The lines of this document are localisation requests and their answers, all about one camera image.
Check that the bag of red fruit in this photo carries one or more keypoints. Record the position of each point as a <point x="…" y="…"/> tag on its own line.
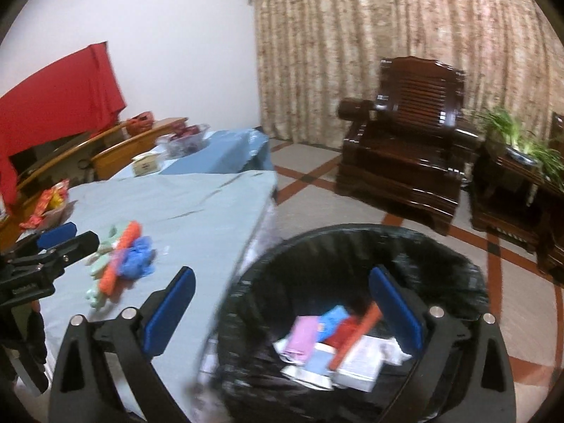
<point x="184" y="140"/>

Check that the blue face mask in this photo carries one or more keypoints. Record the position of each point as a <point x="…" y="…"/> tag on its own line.
<point x="328" y="322"/>

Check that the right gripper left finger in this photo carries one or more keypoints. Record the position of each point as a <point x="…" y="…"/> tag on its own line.
<point x="163" y="311"/>

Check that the green potted plant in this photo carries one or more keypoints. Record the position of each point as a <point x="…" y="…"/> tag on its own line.
<point x="506" y="135"/>

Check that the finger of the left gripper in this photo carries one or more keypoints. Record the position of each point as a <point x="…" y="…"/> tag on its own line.
<point x="71" y="251"/>
<point x="56" y="236"/>

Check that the light blue tablecloth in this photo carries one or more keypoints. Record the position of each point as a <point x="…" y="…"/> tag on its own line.
<point x="204" y="221"/>

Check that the small tissue box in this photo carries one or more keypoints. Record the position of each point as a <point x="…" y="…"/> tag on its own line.
<point x="146" y="163"/>

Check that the wooden cabinet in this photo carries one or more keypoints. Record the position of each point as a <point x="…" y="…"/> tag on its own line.
<point x="82" y="159"/>

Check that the red wrapper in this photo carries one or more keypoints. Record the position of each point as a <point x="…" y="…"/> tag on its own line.
<point x="343" y="332"/>

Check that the dark wooden side table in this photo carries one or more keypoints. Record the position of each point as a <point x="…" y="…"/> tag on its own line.
<point x="515" y="200"/>

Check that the darker blue tablecloth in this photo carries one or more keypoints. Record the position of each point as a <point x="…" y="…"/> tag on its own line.
<point x="224" y="152"/>

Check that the white box in bin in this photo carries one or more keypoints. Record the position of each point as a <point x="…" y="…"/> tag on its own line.
<point x="362" y="365"/>

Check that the beige patterned curtain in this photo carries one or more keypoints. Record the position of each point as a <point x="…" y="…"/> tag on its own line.
<point x="313" y="53"/>

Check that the dark wooden armchair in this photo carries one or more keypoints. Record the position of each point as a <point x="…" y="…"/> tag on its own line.
<point x="411" y="143"/>

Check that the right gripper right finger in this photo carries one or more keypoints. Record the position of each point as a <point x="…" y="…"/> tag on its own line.
<point x="403" y="321"/>

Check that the red cloth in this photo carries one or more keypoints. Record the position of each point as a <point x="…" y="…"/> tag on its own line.
<point x="76" y="94"/>

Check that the orange foam net sleeve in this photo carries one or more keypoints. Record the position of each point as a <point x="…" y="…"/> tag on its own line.
<point x="370" y="319"/>

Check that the black lined trash bin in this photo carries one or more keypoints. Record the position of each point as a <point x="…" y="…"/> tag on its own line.
<point x="309" y="275"/>

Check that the red basket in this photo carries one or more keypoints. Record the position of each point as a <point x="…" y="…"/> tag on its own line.
<point x="139" y="124"/>

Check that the pink face mask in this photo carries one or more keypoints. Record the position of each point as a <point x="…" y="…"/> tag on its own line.
<point x="301" y="340"/>

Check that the blue plastic bag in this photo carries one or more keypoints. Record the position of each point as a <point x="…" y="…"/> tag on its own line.
<point x="137" y="261"/>

